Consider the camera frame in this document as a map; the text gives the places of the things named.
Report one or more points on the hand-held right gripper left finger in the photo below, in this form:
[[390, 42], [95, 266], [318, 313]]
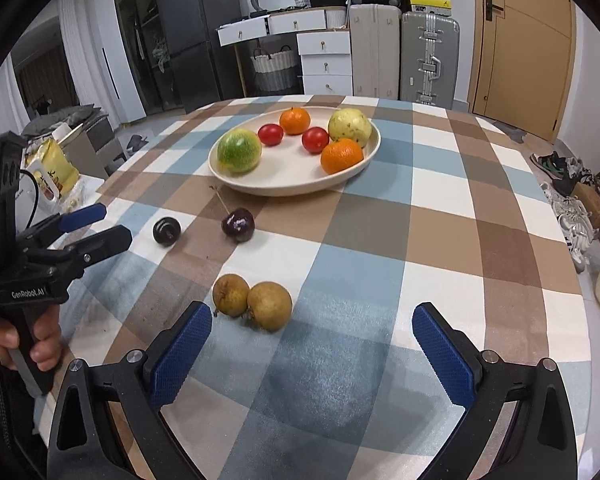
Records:
[[180, 355]]

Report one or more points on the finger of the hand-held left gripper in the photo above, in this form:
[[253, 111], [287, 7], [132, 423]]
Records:
[[105, 241], [87, 215]]

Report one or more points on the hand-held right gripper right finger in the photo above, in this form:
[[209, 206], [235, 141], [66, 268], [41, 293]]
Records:
[[442, 355]]

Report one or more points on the stemless dark cherry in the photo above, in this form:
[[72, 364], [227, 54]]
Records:
[[166, 231]]

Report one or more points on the small brown longan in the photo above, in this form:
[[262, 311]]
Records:
[[231, 295]]

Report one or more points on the large brown longan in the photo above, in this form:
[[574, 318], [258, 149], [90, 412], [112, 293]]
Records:
[[269, 306]]

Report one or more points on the dark cherry with stem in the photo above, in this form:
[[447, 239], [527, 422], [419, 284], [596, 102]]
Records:
[[238, 226]]

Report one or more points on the green passion fruit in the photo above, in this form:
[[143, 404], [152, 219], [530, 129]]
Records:
[[239, 151]]

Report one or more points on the cream round plate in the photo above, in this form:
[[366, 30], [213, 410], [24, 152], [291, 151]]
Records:
[[290, 175]]

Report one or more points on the red tomato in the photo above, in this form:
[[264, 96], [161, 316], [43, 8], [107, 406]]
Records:
[[270, 134], [315, 139]]

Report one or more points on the orange mandarin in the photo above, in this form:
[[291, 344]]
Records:
[[295, 120], [342, 155]]

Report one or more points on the pale yellow passion fruit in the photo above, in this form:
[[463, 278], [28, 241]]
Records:
[[349, 126]]

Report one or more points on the person's left forearm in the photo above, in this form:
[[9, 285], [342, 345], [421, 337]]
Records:
[[0, 410]]

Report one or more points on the person's left hand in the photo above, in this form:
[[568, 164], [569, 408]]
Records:
[[47, 340]]

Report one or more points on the yellow printed bag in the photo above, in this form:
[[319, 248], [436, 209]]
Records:
[[55, 165]]

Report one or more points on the grey slipper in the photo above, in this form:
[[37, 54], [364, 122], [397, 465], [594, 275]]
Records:
[[132, 140], [140, 146]]

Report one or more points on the grey cushion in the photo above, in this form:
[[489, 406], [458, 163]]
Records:
[[60, 119]]

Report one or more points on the checked tablecloth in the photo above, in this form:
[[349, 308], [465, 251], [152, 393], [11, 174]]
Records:
[[360, 270]]

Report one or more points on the white wardrobe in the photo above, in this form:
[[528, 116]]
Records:
[[105, 60]]

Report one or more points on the white sheer curtain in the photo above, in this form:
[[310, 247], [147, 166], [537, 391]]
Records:
[[72, 45]]

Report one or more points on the glass door cabinet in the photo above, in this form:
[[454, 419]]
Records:
[[135, 35]]

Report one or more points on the pile of shoes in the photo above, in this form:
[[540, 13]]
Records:
[[570, 210]]

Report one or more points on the dark grey refrigerator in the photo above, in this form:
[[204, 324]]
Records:
[[195, 35]]

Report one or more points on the brown woven box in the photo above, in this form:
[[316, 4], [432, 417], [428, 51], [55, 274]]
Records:
[[592, 205]]

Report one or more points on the grey doormat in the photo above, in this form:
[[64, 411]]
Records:
[[509, 130]]

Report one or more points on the woven laundry basket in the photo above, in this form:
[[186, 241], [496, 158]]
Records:
[[275, 70]]

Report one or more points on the white drawer dresser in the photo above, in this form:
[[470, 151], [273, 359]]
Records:
[[325, 65]]

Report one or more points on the silver suitcase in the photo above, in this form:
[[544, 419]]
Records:
[[430, 60]]

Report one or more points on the beige suitcase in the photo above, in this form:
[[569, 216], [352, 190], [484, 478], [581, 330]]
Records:
[[375, 52]]

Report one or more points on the wooden door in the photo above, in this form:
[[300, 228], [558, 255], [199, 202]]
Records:
[[525, 50]]

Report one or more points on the yellow and black shoe box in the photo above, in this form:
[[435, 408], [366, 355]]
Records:
[[430, 4]]

